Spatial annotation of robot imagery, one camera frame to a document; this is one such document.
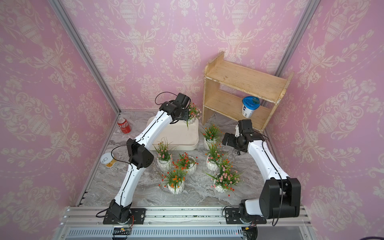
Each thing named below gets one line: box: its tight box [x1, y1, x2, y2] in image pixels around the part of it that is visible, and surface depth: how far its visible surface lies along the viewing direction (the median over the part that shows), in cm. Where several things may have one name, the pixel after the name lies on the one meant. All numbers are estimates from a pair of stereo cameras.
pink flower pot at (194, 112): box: [186, 102, 202, 130], surface depth 87 cm
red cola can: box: [117, 117, 132, 134], surface depth 102 cm
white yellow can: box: [100, 152, 117, 168], surface depth 90 cm
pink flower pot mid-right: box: [204, 142, 225, 171], surface depth 87 cm
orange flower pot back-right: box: [201, 124, 225, 150], surface depth 93 cm
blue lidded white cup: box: [241, 96, 261, 119], surface depth 85 cm
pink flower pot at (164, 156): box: [152, 137, 177, 171], surface depth 87 cm
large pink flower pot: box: [205, 159, 244, 197], surface depth 74 cm
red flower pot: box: [171, 152, 199, 175], surface depth 81 cm
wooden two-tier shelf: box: [202, 51, 295, 132], surface depth 81 cm
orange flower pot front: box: [158, 170, 188, 195], surface depth 77 cm
